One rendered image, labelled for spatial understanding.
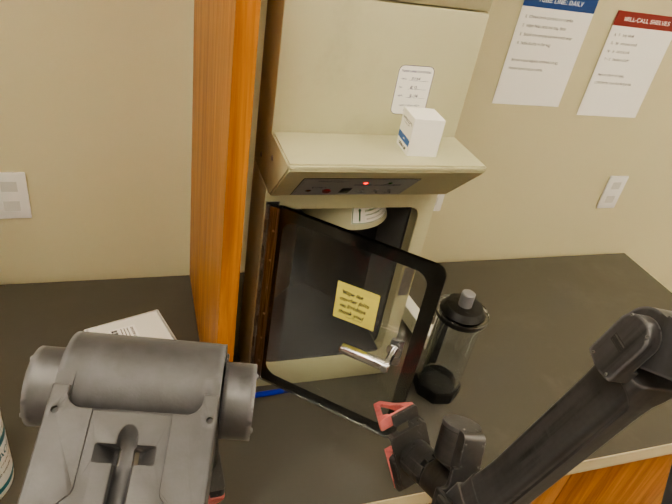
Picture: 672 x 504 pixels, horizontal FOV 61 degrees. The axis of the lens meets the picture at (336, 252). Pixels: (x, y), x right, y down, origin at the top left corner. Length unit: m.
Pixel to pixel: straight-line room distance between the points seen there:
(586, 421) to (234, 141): 0.54
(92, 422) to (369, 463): 0.90
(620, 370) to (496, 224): 1.24
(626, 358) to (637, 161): 1.44
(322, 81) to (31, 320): 0.86
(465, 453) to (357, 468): 0.33
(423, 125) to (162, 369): 0.66
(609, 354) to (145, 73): 1.03
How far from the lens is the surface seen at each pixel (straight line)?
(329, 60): 0.88
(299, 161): 0.81
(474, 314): 1.15
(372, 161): 0.85
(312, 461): 1.13
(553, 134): 1.73
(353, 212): 1.04
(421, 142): 0.89
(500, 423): 1.31
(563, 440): 0.69
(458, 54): 0.96
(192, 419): 0.28
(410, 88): 0.94
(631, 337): 0.59
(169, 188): 1.41
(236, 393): 0.29
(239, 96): 0.77
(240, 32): 0.75
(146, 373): 0.29
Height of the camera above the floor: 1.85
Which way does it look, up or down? 33 degrees down
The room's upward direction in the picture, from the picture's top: 11 degrees clockwise
